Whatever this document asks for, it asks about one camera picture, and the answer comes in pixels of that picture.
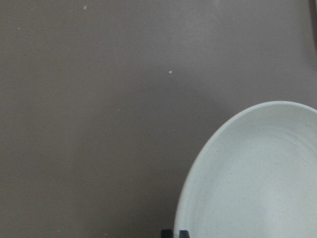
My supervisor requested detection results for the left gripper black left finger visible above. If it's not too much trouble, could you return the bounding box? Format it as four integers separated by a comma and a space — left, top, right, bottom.
161, 229, 174, 238

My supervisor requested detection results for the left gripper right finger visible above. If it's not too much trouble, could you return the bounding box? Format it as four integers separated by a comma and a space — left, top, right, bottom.
179, 230, 190, 238

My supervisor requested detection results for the cream round plate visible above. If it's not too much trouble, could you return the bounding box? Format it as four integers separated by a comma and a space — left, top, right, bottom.
173, 101, 317, 238

